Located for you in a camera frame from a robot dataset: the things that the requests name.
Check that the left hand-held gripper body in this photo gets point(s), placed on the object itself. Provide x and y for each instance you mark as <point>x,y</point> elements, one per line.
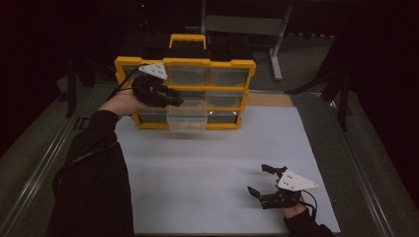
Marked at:
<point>148,90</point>

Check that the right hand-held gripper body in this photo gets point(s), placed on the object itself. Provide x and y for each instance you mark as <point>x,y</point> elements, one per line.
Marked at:
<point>283,199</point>

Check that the clear plastic drawer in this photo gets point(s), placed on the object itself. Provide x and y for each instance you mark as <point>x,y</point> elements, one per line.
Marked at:
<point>186,115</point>

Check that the yellow drawer organizer cabinet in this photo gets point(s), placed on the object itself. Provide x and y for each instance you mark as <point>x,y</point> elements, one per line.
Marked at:
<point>227,88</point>

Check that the person's right hand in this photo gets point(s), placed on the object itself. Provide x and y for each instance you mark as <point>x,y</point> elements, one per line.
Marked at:
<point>294,211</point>

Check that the person's left hand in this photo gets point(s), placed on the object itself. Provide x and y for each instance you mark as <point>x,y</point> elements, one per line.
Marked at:
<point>123,103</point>

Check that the white table mat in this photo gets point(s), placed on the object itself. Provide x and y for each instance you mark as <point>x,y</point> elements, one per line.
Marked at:
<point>204,177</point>

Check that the black stand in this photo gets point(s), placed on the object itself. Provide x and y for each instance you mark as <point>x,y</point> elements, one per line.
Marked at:
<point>70,89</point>
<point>343,98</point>

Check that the grey metal stand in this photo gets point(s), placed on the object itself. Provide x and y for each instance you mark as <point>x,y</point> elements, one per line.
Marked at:
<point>243,24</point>

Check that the black table bracket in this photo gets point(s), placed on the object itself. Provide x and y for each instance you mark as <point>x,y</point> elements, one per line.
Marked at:
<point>79,123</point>

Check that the aluminium table rail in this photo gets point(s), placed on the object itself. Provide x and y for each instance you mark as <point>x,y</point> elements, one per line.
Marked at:
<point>362,171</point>
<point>39,171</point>

